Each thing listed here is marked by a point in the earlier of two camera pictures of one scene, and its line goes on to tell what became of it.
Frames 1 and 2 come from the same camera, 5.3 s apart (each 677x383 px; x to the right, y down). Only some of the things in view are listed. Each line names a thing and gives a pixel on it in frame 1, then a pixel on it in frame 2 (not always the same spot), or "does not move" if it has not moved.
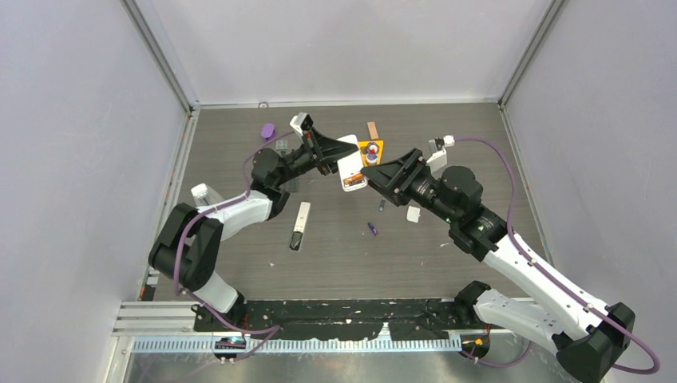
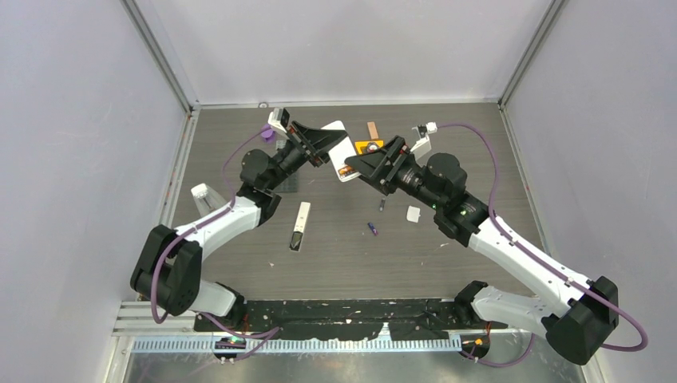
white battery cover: [413, 214] does not move
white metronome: [203, 195] does not move
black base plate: [310, 317] does not move
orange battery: [354, 178] → [346, 170]
